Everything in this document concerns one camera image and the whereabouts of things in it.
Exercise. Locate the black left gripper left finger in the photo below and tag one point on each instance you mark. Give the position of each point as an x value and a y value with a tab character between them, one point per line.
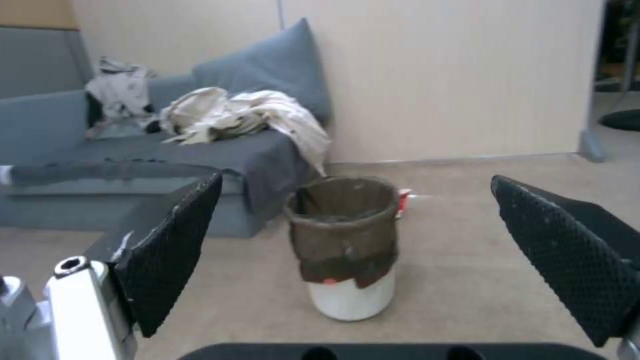
165	258

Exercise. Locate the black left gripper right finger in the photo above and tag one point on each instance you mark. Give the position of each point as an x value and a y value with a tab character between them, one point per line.
560	240

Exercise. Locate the dark trash bag liner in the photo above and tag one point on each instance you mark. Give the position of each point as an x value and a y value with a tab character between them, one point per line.
345	232

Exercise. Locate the white trash can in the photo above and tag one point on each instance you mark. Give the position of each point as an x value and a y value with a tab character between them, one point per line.
352	288

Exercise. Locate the grey partition foot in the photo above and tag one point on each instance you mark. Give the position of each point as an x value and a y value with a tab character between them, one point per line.
593	144

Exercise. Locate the dark grey blanket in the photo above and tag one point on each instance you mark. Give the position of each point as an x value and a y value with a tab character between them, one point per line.
200	157

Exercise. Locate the grey-blue sofa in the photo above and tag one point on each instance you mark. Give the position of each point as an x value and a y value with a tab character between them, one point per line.
100	150

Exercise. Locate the black round stand base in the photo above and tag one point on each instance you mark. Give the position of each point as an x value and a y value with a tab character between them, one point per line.
622	119

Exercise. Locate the red and white wrapper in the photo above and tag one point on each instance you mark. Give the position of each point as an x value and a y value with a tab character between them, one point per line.
403	202

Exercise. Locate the cream crumpled cloth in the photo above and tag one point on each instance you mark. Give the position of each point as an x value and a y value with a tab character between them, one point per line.
260	116

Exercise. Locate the white patterned garment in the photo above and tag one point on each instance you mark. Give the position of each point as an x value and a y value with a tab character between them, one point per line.
122	90

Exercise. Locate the grey-blue pillow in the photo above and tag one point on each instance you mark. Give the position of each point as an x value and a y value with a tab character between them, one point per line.
280	71

